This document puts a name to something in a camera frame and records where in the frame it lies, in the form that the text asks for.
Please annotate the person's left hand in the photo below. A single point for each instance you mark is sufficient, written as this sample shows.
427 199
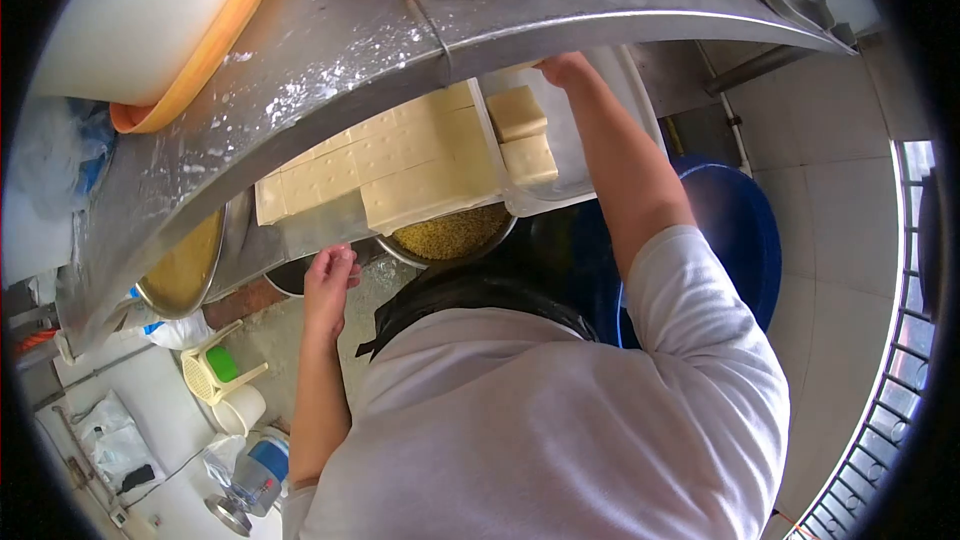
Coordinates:
327 296

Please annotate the person's right hand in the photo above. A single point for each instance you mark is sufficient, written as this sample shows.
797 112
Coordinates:
566 67

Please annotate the person's left thumb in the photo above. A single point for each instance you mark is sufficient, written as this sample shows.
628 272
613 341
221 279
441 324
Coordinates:
352 279

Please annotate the person's right fingers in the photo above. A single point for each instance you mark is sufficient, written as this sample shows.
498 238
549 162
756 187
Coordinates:
549 67

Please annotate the person's left fingers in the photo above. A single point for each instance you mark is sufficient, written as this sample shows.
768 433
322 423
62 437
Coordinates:
334 255

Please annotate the dark round pot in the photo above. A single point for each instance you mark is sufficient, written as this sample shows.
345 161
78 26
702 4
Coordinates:
286 279

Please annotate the single tofu block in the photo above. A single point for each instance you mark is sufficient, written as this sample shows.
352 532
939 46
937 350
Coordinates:
516 112
529 159

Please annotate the white plastic tray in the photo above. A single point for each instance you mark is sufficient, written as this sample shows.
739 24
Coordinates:
592 127

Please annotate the metal bowl of yellow beans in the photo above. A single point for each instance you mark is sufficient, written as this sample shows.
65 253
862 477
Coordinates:
454 232

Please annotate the slab of cut tofu blocks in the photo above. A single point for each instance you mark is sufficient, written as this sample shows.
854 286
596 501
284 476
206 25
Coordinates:
390 157

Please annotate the metal basin of yellow liquid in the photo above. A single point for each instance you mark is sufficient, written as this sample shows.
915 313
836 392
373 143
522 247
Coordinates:
184 266

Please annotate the white plastic bucket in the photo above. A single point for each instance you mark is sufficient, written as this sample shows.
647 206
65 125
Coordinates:
241 409

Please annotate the white sack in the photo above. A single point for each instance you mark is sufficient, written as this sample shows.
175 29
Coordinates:
176 330

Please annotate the cream plastic stool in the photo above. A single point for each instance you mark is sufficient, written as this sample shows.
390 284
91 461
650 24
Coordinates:
196 379

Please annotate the stainless steel work table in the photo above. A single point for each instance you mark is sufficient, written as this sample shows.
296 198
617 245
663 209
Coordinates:
360 37

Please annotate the grey metal pipe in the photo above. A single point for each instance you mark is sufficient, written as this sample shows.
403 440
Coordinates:
754 66

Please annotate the blue and steel blender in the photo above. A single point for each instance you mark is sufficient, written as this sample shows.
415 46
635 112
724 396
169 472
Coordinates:
255 476

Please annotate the person's body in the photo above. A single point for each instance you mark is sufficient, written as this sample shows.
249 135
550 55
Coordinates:
525 435

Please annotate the blue plastic barrel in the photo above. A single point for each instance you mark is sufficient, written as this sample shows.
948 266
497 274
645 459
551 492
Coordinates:
731 232

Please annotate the clear plastic bags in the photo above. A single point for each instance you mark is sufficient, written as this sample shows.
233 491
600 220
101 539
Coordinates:
112 439

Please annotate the white tub with orange rim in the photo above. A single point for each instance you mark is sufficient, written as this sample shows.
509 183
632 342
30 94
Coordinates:
150 22

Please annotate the metal window grille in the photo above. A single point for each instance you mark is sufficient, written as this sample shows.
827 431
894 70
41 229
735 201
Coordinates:
892 390

